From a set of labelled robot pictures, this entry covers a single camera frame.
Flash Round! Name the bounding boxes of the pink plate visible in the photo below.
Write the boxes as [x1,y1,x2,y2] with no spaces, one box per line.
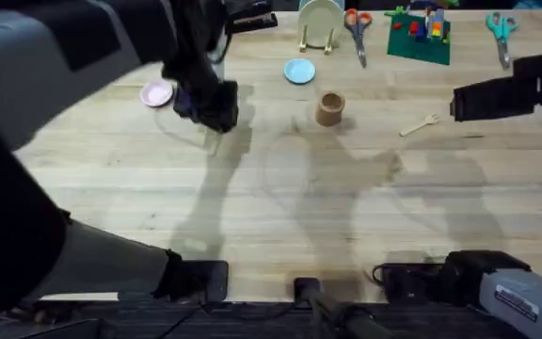
[139,79,175,108]

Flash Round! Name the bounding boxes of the light blue plate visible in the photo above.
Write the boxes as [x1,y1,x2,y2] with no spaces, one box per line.
[283,57,317,86]

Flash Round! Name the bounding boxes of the brown cylindrical container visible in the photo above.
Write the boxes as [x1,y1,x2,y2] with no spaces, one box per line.
[314,90,347,128]

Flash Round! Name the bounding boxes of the wooden plate stand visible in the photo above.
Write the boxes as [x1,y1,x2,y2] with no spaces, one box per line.
[298,24,336,56]

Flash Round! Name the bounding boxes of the pale green plate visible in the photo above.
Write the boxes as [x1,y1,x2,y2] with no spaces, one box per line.
[296,0,345,49]

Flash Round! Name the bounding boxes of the wooden fork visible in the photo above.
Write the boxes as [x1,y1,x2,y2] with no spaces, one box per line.
[398,113,441,138]

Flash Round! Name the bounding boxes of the green board with toy blocks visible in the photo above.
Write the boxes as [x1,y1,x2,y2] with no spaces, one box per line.
[383,5,453,67]

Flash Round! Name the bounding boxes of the teal handled scissors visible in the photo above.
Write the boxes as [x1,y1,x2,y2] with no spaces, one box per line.
[485,11,520,71]

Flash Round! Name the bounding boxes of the orange handled scissors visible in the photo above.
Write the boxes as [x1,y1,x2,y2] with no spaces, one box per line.
[343,8,374,70]

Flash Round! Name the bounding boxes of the black rail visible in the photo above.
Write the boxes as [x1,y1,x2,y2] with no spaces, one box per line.
[0,299,542,339]

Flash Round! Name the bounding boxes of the black post with cable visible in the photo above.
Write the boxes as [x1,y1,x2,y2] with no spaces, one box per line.
[293,276,397,339]

